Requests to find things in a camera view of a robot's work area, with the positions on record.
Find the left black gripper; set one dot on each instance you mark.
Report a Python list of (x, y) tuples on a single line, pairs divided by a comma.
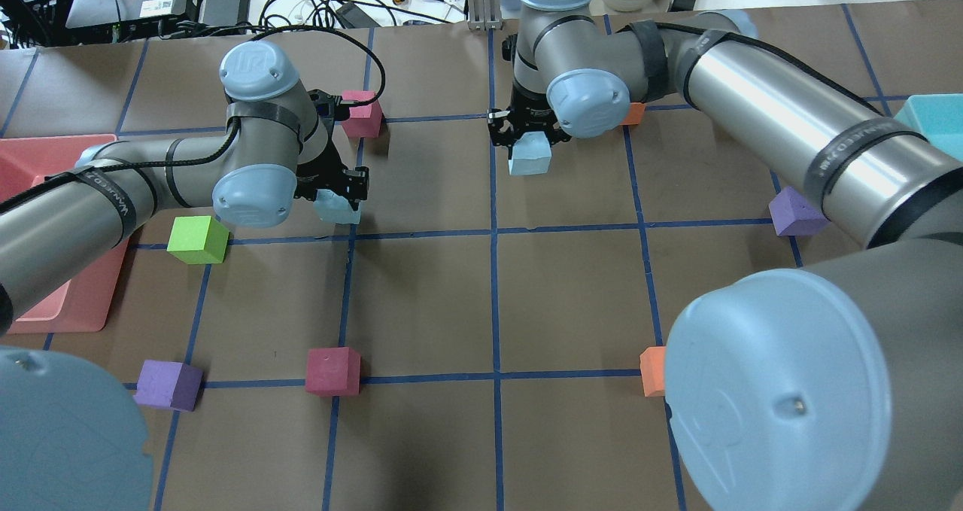
[(325, 166)]

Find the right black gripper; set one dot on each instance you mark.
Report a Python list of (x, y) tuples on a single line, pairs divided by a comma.
[(530, 117)]

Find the light blue block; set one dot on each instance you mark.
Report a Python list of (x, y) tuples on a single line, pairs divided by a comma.
[(335, 209), (530, 155)]

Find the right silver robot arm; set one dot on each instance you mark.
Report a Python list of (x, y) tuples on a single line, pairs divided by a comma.
[(592, 264)]

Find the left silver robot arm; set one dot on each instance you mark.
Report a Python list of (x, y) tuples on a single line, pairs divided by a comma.
[(72, 435)]

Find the maroon foam block near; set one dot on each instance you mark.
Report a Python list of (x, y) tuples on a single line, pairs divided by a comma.
[(363, 121)]

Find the maroon foam block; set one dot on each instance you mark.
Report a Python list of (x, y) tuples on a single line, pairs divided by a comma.
[(363, 121), (333, 372)]

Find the orange foam block near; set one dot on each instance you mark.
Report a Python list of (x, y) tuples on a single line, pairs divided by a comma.
[(634, 115)]

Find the orange foam block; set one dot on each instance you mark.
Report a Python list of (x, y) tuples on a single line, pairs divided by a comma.
[(634, 115), (652, 371)]

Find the green foam block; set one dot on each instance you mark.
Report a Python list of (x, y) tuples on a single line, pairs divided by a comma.
[(198, 240)]

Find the maroon foam block far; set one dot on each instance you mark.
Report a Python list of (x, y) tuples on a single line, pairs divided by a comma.
[(333, 372)]

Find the black power brick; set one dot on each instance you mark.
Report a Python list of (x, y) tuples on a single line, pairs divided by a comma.
[(224, 13)]

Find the orange foam block far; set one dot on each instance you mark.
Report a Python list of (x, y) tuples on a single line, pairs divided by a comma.
[(652, 371)]

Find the purple foam block near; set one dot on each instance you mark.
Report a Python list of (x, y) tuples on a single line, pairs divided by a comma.
[(793, 215)]

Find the purple foam block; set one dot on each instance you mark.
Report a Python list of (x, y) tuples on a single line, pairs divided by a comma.
[(793, 215), (168, 385)]

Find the purple foam block far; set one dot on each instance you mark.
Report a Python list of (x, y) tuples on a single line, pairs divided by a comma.
[(168, 385)]

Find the pink plastic bin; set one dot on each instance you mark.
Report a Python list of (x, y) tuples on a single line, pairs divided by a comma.
[(82, 304)]

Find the cyan plastic bin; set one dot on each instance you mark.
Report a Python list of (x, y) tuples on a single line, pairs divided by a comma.
[(938, 118)]

